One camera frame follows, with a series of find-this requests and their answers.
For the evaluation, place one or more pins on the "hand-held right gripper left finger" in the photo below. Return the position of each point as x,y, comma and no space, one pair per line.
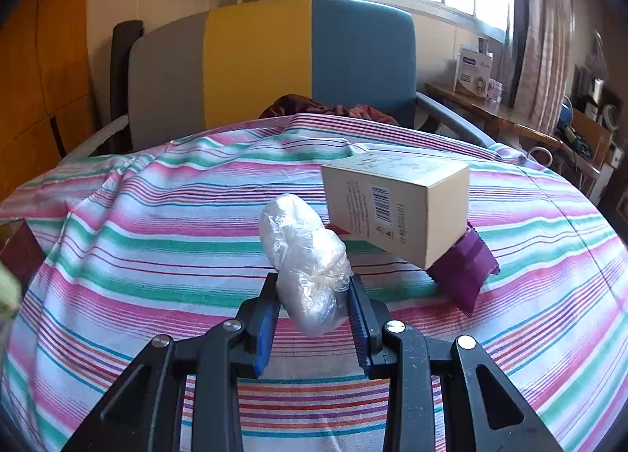
264,334

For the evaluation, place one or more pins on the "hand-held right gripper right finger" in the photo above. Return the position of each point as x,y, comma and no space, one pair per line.
362,334

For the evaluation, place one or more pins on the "plastic white bundle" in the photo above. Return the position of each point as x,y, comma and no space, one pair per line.
306,265

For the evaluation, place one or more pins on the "gold tray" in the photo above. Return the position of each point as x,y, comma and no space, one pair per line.
22,248

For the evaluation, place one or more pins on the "purple packet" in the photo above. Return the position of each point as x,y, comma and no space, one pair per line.
463,270

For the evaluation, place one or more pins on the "beige cardboard box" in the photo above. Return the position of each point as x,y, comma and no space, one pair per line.
392,202

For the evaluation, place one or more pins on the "striped bed sheet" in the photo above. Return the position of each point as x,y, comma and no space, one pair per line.
171,216

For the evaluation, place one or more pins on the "maroon cloth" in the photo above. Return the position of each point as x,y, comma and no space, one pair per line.
294,106

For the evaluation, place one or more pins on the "yellow green object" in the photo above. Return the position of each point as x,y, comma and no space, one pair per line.
10,295

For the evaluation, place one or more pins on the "wooden side table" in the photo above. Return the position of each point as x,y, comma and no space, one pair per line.
490,111

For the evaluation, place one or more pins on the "grey yellow blue headboard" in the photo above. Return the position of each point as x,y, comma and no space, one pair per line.
265,64

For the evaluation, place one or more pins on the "white printed box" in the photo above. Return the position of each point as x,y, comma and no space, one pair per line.
472,74

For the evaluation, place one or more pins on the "blue round object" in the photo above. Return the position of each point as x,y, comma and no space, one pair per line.
566,113

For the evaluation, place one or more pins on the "brown cardboard box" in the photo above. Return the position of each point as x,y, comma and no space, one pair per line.
591,133

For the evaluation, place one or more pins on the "pink curtain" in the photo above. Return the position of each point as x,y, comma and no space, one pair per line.
544,40

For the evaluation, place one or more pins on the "wooden wardrobe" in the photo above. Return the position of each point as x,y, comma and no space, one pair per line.
44,64

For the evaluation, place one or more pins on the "grey bed rail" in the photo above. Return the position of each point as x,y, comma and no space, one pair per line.
451,118

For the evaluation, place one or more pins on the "white bed rail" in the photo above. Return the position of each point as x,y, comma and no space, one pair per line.
93,135

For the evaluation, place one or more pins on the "black post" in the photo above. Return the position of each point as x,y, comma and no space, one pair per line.
120,74

